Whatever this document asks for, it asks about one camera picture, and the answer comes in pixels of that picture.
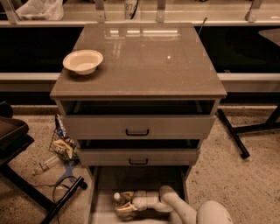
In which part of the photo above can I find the black cable on floor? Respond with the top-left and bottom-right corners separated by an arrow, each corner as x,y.
31,175 -> 88,224

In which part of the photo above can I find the top grey drawer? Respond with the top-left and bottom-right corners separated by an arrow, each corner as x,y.
62,115 -> 215,140

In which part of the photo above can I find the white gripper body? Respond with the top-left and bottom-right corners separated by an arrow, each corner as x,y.
132,191 -> 159,211

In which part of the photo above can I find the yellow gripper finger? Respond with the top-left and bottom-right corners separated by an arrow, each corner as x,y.
121,192 -> 135,201
114,204 -> 137,220

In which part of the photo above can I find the black stand base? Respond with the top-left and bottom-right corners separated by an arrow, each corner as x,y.
217,105 -> 280,159

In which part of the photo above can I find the black chair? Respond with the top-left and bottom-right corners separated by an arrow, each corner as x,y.
0,101 -> 34,165

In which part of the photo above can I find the bottom grey open drawer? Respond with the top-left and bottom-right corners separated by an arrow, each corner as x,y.
84,166 -> 190,224

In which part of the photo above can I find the black stand legs left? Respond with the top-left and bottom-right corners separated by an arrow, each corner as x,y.
0,163 -> 86,224

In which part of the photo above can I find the wire basket with snack bags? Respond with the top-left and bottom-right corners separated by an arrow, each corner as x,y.
51,115 -> 78,161

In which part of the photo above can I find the clear plastic water bottle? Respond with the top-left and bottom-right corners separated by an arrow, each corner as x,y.
112,192 -> 126,207

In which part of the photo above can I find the white plastic bag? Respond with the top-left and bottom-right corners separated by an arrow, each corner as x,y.
16,0 -> 64,20

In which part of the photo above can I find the empty bottle on floor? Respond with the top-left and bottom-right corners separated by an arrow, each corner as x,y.
31,156 -> 60,176

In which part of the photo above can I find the middle grey drawer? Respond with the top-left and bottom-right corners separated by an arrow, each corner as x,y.
77,149 -> 200,166

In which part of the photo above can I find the white paper bowl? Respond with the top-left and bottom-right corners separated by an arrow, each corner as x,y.
63,50 -> 103,75

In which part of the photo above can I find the grey drawer cabinet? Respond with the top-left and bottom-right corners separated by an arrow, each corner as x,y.
49,22 -> 228,224

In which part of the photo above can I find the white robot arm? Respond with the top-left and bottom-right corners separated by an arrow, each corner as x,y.
112,185 -> 234,224

